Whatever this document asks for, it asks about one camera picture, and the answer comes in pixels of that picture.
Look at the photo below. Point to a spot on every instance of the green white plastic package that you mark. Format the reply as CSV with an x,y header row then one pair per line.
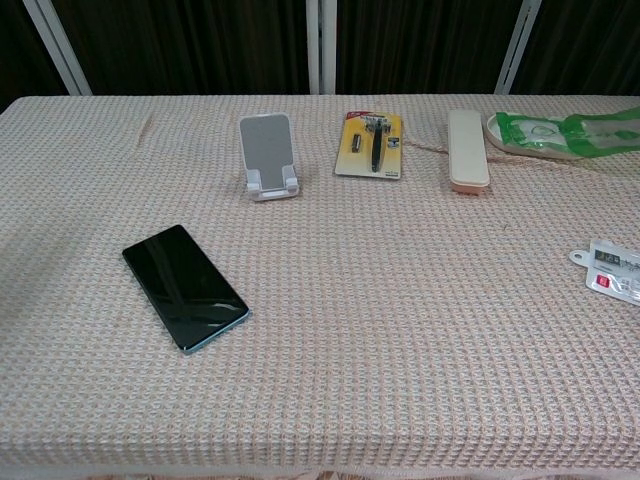
x,y
550,135

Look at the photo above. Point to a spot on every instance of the beige long plastic case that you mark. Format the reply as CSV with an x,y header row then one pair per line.
x,y
467,150

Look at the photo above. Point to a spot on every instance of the white metal frame post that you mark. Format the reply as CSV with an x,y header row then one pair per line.
x,y
515,50
322,45
57,45

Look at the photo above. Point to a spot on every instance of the white phone stand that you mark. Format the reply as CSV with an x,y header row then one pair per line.
x,y
265,145

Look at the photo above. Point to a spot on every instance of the black smartphone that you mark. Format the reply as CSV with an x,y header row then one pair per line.
x,y
185,287

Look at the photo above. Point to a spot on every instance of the beige waffle tablecloth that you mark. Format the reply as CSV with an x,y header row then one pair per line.
x,y
350,325

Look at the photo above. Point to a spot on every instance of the yellow razor blister pack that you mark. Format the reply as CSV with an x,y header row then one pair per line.
x,y
350,160

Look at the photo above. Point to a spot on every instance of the black pleated curtain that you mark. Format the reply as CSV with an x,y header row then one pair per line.
x,y
200,45

